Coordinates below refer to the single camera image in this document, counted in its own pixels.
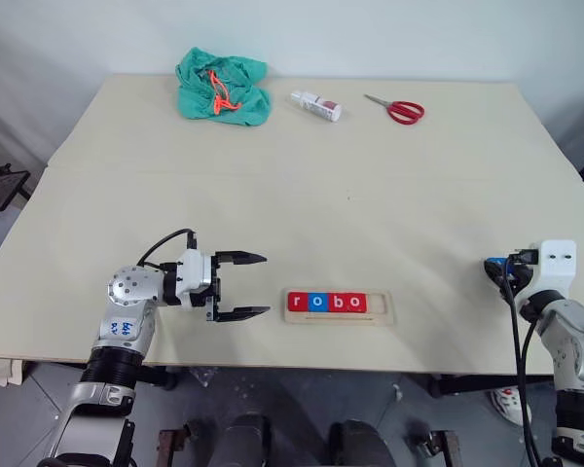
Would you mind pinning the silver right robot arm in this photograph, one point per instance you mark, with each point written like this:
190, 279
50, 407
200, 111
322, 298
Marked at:
579, 340

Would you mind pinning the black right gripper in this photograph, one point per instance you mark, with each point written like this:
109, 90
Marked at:
525, 256

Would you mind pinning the black metal stand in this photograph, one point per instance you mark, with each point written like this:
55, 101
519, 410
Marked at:
0, 190

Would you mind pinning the crumpled green cloth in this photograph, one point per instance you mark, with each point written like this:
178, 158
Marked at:
243, 107

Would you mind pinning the red letter tile b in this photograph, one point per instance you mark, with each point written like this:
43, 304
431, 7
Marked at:
338, 301

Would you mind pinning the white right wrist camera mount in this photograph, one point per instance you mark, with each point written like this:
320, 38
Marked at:
557, 272

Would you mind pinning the white spray bottle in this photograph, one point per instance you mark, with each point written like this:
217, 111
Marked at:
316, 104

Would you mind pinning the wooden letter tray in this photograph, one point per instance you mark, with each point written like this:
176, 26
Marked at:
384, 317

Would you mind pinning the white sneaker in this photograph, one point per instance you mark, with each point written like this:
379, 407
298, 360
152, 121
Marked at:
508, 404

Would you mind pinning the rusty caster frame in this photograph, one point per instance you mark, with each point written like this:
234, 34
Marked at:
435, 447
175, 445

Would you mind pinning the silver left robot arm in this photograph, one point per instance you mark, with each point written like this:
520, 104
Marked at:
126, 292

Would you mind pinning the red letter tile o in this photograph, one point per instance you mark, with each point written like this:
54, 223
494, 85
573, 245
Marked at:
356, 301

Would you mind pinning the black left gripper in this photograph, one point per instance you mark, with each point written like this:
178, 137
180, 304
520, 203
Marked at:
216, 287

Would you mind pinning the blue letter tile o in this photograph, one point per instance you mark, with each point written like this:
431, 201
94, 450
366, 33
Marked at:
317, 301

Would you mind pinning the black table leg bar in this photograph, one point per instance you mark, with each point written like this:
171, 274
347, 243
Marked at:
486, 384

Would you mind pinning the red letter tile r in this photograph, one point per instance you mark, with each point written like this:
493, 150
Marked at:
298, 301

